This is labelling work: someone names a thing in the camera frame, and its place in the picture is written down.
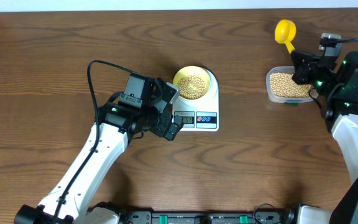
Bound soybeans in bowl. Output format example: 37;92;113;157
178;75;209;100

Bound green tape strip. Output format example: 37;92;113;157
284;102;299;106

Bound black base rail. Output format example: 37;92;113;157
85;202;298;224

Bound white digital kitchen scale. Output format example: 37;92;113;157
172;68;219;132

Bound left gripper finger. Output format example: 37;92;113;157
155;78;179;112
163;115;184;141

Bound clear plastic container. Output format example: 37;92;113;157
266;66;318;104

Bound pale yellow bowl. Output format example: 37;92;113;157
173;66;211;100

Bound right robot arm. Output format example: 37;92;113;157
290;50;358;223

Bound soybeans in container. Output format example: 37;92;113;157
270;73;311;98

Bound yellow plastic measuring scoop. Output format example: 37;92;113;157
274;19;296;54

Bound left black cable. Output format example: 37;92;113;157
51;60;136;224

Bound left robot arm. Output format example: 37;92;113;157
14;74;183;223

